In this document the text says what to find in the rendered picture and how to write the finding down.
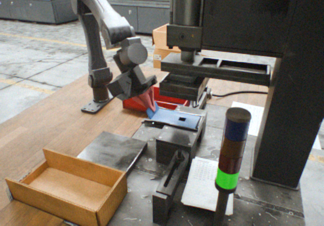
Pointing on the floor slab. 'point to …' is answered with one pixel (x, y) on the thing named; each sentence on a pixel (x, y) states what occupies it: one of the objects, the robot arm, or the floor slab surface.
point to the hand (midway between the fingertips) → (152, 108)
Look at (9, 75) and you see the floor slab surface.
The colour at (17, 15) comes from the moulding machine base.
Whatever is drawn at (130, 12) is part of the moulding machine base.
